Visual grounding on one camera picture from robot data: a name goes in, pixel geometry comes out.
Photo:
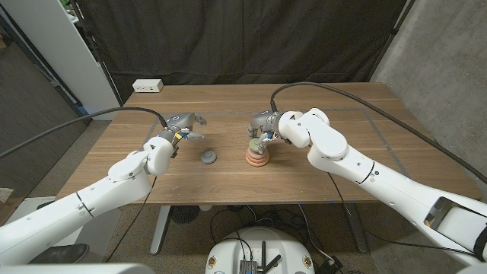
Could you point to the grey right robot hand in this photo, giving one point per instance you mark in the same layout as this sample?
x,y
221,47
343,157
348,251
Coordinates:
x,y
264,122

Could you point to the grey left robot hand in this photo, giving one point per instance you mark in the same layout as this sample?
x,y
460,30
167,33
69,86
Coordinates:
x,y
180,121

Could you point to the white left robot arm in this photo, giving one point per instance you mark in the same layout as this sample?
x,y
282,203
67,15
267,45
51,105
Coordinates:
x,y
83,205

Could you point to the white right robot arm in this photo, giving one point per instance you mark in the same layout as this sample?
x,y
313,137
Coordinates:
x,y
380,179

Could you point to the white power strip box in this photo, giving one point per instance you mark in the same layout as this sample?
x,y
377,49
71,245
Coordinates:
x,y
147,85

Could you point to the black curtain backdrop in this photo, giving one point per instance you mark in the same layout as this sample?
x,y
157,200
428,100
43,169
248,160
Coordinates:
x,y
243,38

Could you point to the round black floor fan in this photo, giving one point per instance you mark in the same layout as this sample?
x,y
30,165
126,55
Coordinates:
x,y
185,214

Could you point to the white table leg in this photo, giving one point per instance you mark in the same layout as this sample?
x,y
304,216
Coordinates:
x,y
161,228

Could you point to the white robot torso base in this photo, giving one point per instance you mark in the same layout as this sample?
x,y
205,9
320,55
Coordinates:
x,y
224,251

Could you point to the grey table leg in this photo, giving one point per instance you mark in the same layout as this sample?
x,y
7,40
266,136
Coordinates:
x,y
355,228

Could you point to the black antenna electronics module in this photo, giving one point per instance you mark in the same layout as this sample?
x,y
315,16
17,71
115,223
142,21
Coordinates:
x,y
249,266

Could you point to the black power adapter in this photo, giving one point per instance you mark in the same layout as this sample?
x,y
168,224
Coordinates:
x,y
329,265

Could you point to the person in dark clothes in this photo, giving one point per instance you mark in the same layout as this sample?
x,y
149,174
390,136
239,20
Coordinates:
x,y
61,254

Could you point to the white wall panel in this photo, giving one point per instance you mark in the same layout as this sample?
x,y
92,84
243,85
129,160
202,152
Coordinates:
x,y
57,45

